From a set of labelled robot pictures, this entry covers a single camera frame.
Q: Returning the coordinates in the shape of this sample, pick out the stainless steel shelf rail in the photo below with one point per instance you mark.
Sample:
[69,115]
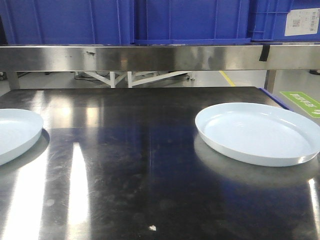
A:
[70,58]

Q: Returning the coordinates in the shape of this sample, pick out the green floor sign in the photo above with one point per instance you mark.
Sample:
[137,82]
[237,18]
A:
[304,101]

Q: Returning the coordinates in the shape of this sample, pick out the blue plastic crate middle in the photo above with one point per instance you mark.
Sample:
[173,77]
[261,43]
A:
[191,22]

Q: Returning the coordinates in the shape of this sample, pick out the white metal frame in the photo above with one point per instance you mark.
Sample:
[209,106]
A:
[110,79]

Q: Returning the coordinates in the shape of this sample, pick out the steel shelf post right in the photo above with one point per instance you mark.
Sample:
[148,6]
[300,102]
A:
[270,80]

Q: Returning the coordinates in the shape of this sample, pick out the blue plastic crate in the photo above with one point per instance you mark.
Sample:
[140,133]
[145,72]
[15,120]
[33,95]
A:
[191,22]
[68,22]
[267,20]

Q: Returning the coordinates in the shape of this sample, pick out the black tape strip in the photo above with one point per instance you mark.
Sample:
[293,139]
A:
[264,53]

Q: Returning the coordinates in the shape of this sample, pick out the white paper label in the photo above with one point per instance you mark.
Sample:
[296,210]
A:
[302,22]

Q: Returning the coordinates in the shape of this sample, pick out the blue plastic crate left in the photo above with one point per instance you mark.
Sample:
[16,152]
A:
[68,22]

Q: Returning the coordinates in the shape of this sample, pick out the steel shelf post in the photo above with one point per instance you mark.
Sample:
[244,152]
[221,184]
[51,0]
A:
[13,80]
[270,80]

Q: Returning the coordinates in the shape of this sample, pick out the light blue plate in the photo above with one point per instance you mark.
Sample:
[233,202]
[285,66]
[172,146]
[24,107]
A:
[20,129]
[259,134]

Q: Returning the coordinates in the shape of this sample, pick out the steel shelf post left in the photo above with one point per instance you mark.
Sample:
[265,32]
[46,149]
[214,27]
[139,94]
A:
[13,80]

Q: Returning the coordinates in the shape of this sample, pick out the blue plastic crate right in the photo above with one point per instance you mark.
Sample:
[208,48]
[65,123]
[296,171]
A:
[267,20]

